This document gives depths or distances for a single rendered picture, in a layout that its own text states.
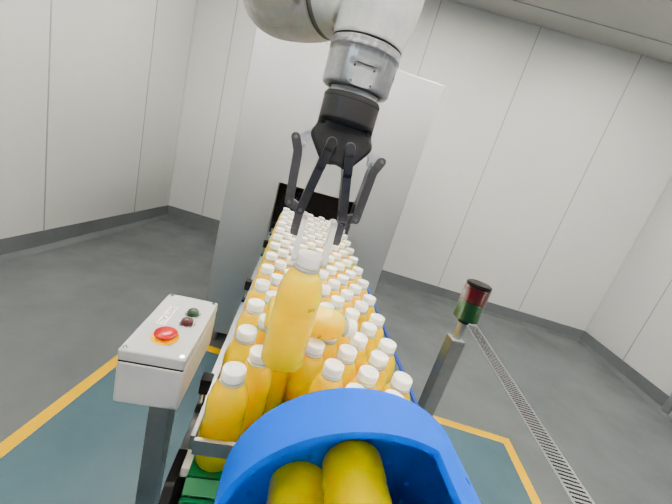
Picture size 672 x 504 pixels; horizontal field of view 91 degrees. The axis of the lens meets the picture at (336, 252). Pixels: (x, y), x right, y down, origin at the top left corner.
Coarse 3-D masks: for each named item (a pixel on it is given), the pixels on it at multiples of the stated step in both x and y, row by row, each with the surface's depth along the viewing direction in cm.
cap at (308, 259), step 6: (300, 252) 49; (306, 252) 50; (312, 252) 50; (300, 258) 48; (306, 258) 48; (312, 258) 48; (318, 258) 48; (300, 264) 48; (306, 264) 48; (312, 264) 48; (318, 264) 49
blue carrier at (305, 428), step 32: (288, 416) 34; (320, 416) 32; (352, 416) 32; (384, 416) 33; (416, 416) 35; (256, 448) 32; (288, 448) 30; (320, 448) 38; (384, 448) 38; (416, 448) 39; (448, 448) 34; (224, 480) 33; (256, 480) 38; (416, 480) 40; (448, 480) 29
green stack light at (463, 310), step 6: (462, 300) 83; (456, 306) 85; (462, 306) 83; (468, 306) 82; (474, 306) 81; (456, 312) 85; (462, 312) 83; (468, 312) 82; (474, 312) 82; (480, 312) 82; (462, 318) 83; (468, 318) 82; (474, 318) 82
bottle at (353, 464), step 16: (336, 448) 36; (352, 448) 35; (368, 448) 36; (336, 464) 34; (352, 464) 33; (368, 464) 34; (336, 480) 33; (352, 480) 32; (368, 480) 32; (384, 480) 34; (336, 496) 31; (352, 496) 30; (368, 496) 30; (384, 496) 31
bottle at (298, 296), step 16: (288, 272) 49; (304, 272) 48; (288, 288) 48; (304, 288) 48; (320, 288) 50; (288, 304) 48; (304, 304) 48; (272, 320) 50; (288, 320) 49; (304, 320) 49; (272, 336) 50; (288, 336) 50; (304, 336) 51; (272, 352) 51; (288, 352) 50; (304, 352) 53; (272, 368) 51; (288, 368) 51
